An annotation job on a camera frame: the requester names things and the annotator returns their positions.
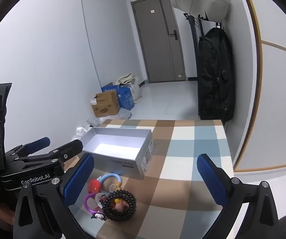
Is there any grey door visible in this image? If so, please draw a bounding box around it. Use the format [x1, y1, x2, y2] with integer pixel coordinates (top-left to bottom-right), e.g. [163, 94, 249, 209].
[131, 0, 187, 84]

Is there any red charm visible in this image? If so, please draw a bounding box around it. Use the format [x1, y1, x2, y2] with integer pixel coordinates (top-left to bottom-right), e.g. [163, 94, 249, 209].
[88, 179, 102, 192]

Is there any checked tablecloth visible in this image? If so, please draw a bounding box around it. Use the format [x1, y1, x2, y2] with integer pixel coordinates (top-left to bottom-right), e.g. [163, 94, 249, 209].
[65, 119, 234, 239]

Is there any white wood-trimmed cabinet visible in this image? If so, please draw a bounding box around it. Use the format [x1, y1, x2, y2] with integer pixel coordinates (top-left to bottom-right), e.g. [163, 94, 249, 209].
[233, 0, 286, 172]

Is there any light blue bracelet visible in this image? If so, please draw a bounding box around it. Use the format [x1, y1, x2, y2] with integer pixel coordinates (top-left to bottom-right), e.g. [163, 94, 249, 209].
[97, 173, 122, 190]

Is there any white round badge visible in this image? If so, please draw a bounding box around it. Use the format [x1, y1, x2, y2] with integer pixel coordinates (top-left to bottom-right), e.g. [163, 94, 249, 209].
[95, 192, 113, 208]

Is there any pink pig figurine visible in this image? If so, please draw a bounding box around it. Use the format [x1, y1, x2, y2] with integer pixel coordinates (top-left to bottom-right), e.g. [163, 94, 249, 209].
[113, 198, 130, 212]

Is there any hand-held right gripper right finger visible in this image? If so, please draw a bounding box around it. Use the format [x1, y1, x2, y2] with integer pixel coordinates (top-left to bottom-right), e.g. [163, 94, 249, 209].
[197, 154, 280, 239]

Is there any white hanging bag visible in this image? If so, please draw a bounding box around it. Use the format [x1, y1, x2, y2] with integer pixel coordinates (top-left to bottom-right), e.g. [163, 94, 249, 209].
[171, 0, 229, 22]

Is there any brown cardboard box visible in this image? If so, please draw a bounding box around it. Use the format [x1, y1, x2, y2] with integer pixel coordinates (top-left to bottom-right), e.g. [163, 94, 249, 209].
[91, 90, 121, 118]

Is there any purple bracelet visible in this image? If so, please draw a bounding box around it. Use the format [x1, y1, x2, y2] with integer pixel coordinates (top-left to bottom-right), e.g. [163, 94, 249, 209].
[84, 192, 104, 216]

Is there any black and white charm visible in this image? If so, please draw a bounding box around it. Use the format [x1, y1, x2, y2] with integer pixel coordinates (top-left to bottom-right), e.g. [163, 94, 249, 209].
[91, 212, 107, 221]

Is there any grey cardboard box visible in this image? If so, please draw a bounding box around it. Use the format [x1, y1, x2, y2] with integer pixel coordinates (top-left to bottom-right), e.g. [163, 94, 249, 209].
[82, 127, 155, 180]

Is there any white bag with cloth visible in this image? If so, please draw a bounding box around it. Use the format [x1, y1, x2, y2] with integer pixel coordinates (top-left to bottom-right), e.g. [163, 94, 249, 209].
[115, 73, 143, 104]

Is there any blue cardboard box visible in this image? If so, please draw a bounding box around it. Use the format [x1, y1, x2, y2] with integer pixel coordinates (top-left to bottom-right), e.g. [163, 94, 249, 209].
[101, 82, 136, 110]

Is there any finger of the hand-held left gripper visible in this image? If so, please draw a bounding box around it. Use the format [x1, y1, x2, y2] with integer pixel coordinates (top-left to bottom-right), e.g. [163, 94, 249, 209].
[4, 137, 51, 161]
[12, 139, 83, 172]

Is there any dark bead bracelet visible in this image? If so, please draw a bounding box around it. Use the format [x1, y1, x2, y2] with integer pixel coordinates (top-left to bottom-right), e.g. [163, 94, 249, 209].
[102, 190, 137, 221]

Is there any black backpack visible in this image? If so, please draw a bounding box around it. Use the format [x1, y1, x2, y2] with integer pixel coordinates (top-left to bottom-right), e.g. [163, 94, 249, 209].
[197, 27, 235, 123]

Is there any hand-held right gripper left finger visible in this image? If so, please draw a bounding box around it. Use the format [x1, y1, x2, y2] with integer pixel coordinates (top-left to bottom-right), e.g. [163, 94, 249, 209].
[13, 152, 95, 239]

